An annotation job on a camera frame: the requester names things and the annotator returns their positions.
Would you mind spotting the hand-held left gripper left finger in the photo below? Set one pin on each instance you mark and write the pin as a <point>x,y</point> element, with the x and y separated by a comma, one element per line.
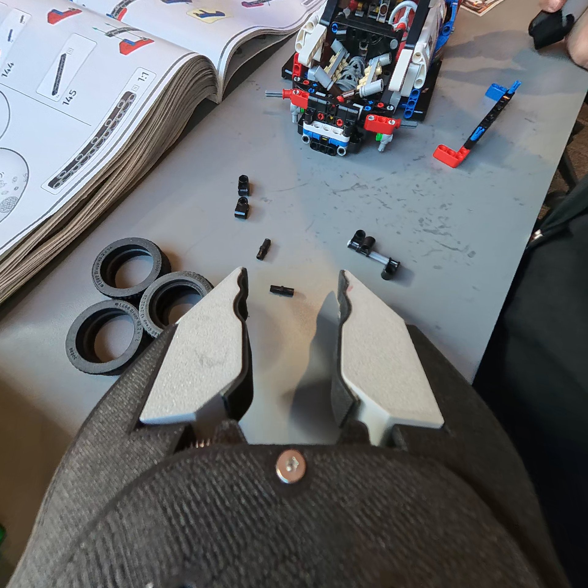
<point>197,358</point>

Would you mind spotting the grey axle with black connectors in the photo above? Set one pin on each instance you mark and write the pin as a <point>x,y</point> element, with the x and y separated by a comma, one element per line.
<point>363,243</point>

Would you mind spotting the black brick pin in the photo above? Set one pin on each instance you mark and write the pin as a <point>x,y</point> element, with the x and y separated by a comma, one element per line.
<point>263,249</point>
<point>281,290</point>

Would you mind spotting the person's black jacket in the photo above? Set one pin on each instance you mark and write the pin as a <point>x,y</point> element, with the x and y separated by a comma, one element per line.
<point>542,367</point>

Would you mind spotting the black beam with red elbow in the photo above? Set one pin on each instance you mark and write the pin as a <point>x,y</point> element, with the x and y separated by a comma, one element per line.
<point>450,156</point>

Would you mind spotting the black brick connector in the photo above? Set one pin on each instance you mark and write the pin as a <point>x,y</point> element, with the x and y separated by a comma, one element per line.
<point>243,184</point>
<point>241,209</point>

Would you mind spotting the person's right hand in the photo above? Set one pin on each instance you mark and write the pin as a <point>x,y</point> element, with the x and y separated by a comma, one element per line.
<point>579,41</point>

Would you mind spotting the toy brick race car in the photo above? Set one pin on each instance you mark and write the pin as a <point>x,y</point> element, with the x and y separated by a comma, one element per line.
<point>358,69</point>

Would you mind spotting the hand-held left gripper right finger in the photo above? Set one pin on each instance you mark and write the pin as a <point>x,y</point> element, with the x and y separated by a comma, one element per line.
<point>386,367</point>

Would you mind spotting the black toy tyre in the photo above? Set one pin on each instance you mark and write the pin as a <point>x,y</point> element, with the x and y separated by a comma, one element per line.
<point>76,340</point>
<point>103,275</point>
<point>147,298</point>

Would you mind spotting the open instruction book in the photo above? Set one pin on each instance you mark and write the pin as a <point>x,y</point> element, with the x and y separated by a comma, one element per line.
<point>92,115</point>

